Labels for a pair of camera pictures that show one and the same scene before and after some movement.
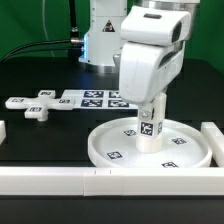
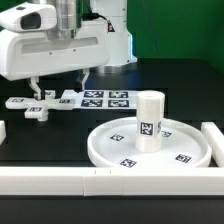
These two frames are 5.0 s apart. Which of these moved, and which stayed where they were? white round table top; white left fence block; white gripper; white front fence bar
Moved: white gripper
Stayed: white round table top; white left fence block; white front fence bar
